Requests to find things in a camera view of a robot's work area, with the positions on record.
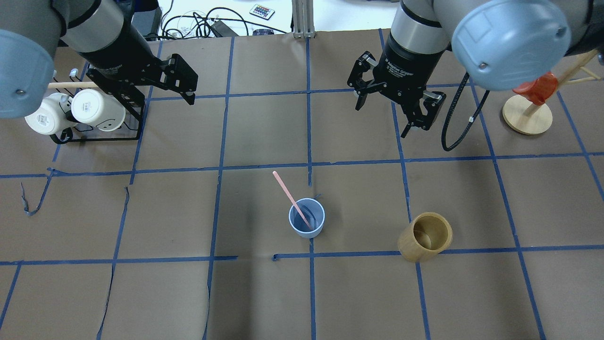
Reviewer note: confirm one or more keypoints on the blue-grey plastic cup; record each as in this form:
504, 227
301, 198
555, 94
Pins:
309, 221

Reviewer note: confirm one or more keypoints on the white mug on rack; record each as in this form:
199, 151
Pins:
99, 110

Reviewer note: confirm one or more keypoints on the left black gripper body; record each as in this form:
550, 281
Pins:
119, 53

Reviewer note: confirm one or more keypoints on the wooden mug tree stand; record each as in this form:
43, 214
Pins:
525, 118

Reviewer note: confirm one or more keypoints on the orange mug on stand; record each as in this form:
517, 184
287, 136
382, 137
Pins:
539, 90

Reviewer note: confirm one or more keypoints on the aluminium frame post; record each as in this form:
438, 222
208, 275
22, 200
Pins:
303, 19

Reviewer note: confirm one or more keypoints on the black power adapter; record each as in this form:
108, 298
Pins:
147, 23

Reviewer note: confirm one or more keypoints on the bamboo chopstick holder cup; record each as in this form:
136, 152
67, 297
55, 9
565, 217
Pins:
428, 235

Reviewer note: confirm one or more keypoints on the pink chopstick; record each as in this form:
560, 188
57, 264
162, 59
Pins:
290, 197

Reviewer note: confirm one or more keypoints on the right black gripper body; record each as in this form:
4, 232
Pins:
406, 71

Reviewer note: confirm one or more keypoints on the black wire mug rack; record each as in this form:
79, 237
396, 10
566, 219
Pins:
130, 130

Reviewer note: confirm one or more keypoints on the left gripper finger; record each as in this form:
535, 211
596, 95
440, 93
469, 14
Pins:
176, 75
125, 93

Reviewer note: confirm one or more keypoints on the remote control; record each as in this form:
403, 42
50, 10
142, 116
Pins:
262, 12

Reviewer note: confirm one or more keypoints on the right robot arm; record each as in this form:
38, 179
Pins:
500, 43

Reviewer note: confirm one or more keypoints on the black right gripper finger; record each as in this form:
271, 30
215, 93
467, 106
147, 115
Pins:
422, 111
362, 88

